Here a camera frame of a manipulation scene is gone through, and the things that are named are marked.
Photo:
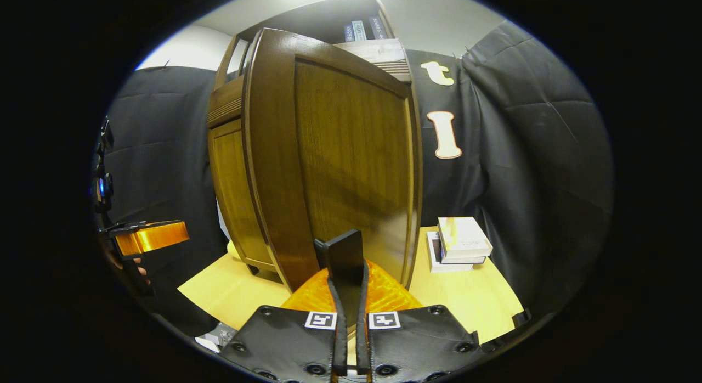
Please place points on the black backdrop cloth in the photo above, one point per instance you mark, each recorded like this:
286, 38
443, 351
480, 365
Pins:
521, 152

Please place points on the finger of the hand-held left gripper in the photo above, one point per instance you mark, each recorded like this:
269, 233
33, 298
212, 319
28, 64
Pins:
153, 237

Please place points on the white book with dark cover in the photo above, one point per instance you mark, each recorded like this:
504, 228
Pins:
433, 259

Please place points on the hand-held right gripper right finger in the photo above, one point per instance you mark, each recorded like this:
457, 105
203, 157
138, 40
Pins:
422, 339

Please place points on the wooden shoe cabinet door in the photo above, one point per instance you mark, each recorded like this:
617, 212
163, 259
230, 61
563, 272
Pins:
340, 152
233, 191

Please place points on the small grey white object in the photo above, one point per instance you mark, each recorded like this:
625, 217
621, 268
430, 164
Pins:
216, 334

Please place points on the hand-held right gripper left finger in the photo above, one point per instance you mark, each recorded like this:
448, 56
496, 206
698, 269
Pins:
285, 339

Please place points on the wooden double-door shoe cabinet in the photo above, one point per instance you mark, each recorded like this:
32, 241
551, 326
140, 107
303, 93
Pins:
230, 163

